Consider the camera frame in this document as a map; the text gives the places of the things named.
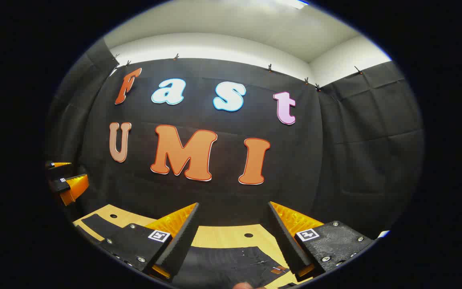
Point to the row of black cloth clips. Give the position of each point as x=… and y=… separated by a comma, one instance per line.
x=270, y=67

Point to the ceiling light panel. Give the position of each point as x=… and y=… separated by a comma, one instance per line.
x=293, y=3

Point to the dark grey jeans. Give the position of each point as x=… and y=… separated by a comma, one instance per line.
x=227, y=267

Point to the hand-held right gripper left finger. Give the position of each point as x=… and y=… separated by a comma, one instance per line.
x=183, y=245

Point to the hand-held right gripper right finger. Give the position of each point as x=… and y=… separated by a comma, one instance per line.
x=285, y=245

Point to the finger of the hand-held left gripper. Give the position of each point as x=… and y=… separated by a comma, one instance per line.
x=56, y=164
x=72, y=188

